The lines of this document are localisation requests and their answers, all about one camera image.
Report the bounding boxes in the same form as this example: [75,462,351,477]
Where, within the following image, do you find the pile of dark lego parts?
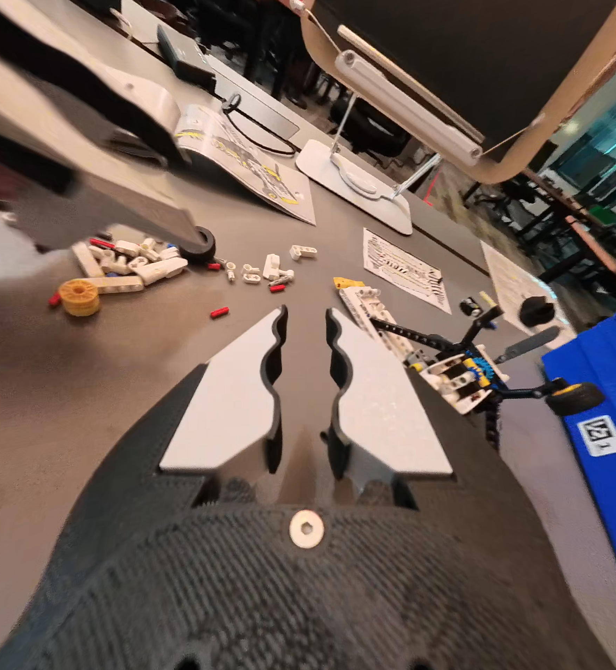
[459,293,557,329]

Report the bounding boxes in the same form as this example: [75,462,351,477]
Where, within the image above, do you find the wooden top desk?
[523,167,616,294]

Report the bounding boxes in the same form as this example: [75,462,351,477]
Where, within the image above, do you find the scattered small lego pieces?
[48,237,295,320]

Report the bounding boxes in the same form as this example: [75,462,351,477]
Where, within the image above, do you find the black lego tyre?
[185,226,218,265]

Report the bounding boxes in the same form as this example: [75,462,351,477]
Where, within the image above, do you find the power adapter brick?
[156,23,217,87]

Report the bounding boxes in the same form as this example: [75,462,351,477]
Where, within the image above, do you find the blue plastic bin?
[541,310,616,597]

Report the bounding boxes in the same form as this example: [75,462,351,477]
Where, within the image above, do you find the black power cable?
[220,94,299,158]

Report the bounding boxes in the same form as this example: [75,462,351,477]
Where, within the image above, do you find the zebra striped sticker sheet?
[363,228,452,315]

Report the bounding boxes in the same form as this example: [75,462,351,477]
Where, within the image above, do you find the tan framed display screen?
[300,0,616,185]

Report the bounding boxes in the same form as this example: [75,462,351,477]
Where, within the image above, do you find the lego airplane model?
[333,276,607,451]

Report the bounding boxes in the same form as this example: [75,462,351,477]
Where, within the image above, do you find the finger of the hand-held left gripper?
[0,0,189,165]
[0,51,206,254]

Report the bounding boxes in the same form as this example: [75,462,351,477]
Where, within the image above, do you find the orange traffic cone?
[420,167,445,207]

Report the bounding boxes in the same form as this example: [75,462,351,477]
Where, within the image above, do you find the white curved lego panel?
[134,258,189,286]

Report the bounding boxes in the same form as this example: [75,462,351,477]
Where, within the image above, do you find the lego instruction booklet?
[174,104,316,227]

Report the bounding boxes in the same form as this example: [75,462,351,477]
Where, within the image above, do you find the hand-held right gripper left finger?
[159,305,289,474]

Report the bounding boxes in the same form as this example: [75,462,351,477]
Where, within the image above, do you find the printed white paper sheet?
[481,241,573,336]

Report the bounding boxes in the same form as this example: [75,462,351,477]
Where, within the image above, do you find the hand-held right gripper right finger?
[320,308,454,499]

